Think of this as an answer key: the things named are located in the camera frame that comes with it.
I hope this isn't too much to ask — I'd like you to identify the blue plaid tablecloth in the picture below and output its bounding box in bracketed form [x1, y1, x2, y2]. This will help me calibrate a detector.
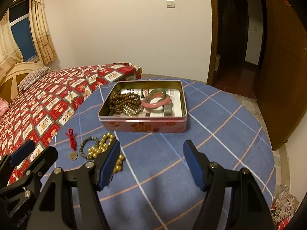
[40, 77, 276, 230]

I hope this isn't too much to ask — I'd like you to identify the brown door frame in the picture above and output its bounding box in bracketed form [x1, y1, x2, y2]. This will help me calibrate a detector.
[207, 0, 219, 85]

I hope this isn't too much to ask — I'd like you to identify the green jade bangle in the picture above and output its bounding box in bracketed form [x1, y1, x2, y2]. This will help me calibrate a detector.
[142, 88, 173, 112]

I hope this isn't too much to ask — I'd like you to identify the white wall switch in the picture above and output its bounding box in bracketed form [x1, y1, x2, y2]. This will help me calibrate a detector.
[166, 0, 175, 8]

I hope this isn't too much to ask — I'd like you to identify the grey stone bead bracelet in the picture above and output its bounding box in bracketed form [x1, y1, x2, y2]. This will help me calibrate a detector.
[78, 136, 100, 160]

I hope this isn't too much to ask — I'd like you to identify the beige left curtain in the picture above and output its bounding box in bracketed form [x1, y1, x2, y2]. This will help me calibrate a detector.
[0, 10, 23, 80]

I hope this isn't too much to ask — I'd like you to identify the red patchwork bedspread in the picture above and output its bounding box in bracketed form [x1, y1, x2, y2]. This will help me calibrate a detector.
[1, 63, 142, 184]

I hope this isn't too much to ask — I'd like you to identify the silver ball chain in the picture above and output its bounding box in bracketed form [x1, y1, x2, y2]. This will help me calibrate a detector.
[122, 105, 143, 117]

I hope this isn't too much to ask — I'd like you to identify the pink pillow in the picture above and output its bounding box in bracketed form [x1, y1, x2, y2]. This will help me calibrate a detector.
[0, 98, 9, 118]

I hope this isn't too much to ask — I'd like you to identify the window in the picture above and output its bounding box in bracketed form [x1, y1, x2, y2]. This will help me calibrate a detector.
[9, 0, 40, 62]

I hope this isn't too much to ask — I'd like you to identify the pink bangle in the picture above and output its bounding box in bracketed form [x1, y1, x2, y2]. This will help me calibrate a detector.
[142, 93, 171, 109]

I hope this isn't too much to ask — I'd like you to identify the printed paper in tin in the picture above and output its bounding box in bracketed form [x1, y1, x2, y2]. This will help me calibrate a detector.
[109, 88, 184, 117]

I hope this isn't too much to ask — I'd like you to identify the red paper door decoration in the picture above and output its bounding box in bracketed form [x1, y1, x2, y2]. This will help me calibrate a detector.
[283, 0, 291, 7]

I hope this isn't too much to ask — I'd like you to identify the brown wooden door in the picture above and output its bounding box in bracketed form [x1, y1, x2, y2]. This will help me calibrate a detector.
[256, 0, 306, 151]

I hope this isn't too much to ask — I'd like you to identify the pink metal tin box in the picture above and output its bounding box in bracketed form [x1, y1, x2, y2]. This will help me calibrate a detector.
[98, 80, 187, 133]

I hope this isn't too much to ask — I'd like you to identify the brown wooden bead necklace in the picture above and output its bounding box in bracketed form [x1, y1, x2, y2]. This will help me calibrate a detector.
[108, 92, 143, 115]

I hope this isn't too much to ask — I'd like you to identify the beige patterned curtain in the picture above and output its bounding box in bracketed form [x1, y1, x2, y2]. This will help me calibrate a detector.
[28, 0, 57, 65]

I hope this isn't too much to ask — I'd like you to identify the cream wooden headboard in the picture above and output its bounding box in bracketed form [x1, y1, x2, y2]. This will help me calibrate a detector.
[1, 62, 43, 103]

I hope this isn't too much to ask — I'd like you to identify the striped pillow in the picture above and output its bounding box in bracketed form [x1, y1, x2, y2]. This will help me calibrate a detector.
[18, 66, 51, 91]

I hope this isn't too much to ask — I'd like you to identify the clutter pile on floor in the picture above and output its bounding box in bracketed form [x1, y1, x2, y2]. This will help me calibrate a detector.
[270, 191, 299, 229]

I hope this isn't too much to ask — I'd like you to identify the red tassel pendant cord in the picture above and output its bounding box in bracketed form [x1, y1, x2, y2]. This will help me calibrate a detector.
[64, 128, 79, 162]

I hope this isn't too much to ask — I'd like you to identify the gold pearl necklace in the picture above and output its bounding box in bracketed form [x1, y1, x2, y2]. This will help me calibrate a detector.
[86, 132, 126, 174]

